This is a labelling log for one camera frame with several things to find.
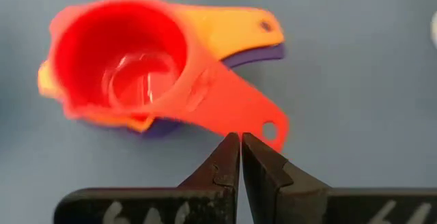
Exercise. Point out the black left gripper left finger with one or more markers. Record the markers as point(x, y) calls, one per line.
point(205, 200)

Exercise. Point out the orange measuring cup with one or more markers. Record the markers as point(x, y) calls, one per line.
point(232, 29)

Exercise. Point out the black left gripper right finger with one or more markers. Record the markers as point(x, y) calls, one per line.
point(273, 190)

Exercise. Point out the red measuring cup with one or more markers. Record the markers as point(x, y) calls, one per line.
point(239, 108)

